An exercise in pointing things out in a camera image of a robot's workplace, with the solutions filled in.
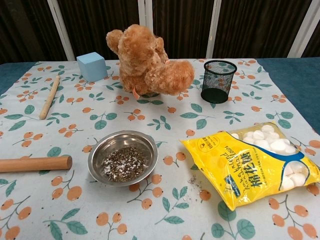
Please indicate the small wooden cylinder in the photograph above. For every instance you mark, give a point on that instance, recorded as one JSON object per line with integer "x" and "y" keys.
{"x": 37, "y": 163}

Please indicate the stainless steel bowl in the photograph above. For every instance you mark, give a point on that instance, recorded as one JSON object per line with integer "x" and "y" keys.
{"x": 98, "y": 152}

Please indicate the thin wooden stick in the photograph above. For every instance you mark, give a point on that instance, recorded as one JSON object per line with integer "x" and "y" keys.
{"x": 50, "y": 96}

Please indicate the crushed dark seeds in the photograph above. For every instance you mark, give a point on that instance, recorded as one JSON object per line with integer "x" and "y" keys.
{"x": 125, "y": 163}

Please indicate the brown teddy bear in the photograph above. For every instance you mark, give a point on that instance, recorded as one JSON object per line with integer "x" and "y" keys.
{"x": 145, "y": 62}

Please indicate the black mesh pen holder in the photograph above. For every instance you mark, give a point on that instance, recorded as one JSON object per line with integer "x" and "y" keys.
{"x": 215, "y": 96}

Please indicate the yellow marshmallow bag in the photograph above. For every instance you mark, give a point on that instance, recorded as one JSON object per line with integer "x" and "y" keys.
{"x": 225, "y": 162}

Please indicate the light blue cube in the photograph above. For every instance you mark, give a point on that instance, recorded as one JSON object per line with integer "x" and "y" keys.
{"x": 91, "y": 66}

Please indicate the white partition frame post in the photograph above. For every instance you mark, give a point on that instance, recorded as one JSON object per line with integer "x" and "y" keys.
{"x": 145, "y": 12}
{"x": 302, "y": 30}
{"x": 212, "y": 30}
{"x": 61, "y": 30}

